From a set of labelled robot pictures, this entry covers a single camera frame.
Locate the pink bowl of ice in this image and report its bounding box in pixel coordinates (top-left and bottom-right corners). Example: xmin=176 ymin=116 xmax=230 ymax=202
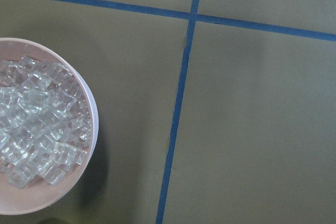
xmin=0 ymin=37 xmax=100 ymax=216

